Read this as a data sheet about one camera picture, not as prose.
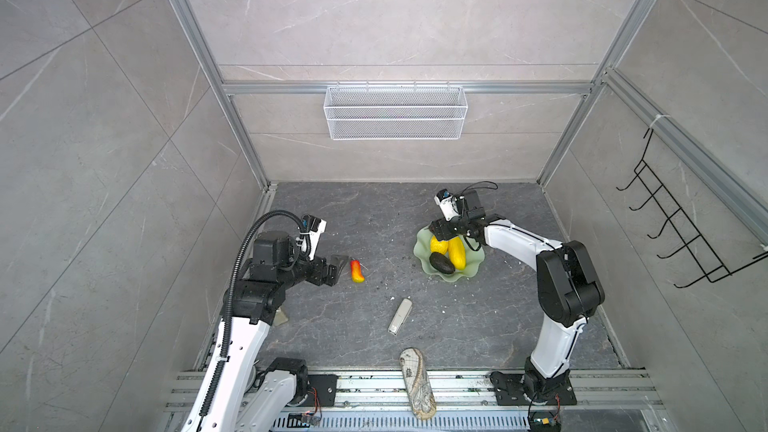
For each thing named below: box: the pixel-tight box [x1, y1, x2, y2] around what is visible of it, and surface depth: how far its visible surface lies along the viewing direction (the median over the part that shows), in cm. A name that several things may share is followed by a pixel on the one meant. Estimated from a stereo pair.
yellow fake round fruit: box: [430, 235, 449, 255], surface depth 97 cm
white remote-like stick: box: [388, 298, 413, 336], surface depth 84 cm
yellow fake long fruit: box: [448, 236, 466, 270], surface depth 97 cm
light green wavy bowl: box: [413, 224, 485, 282], surface depth 97 cm
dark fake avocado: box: [429, 252, 456, 274], surface depth 95 cm
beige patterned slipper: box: [399, 347, 437, 421], surface depth 73 cm
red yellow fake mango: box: [350, 259, 365, 283], surface depth 94 cm
